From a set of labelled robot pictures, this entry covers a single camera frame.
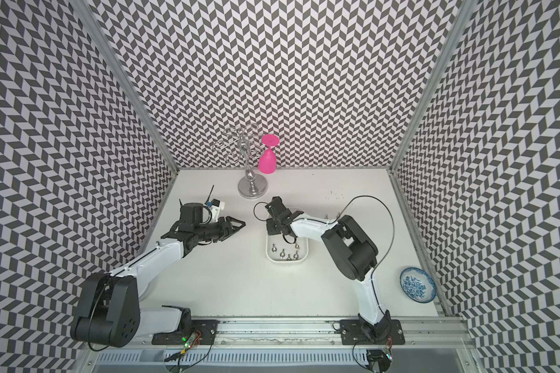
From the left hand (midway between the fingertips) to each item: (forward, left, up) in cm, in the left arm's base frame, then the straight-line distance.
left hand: (242, 228), depth 85 cm
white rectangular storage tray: (-3, -16, -11) cm, 20 cm away
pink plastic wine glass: (+30, -8, +6) cm, 32 cm away
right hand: (+6, -11, -11) cm, 17 cm away
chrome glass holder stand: (+26, +2, +17) cm, 31 cm away
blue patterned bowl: (-17, -63, -11) cm, 67 cm away
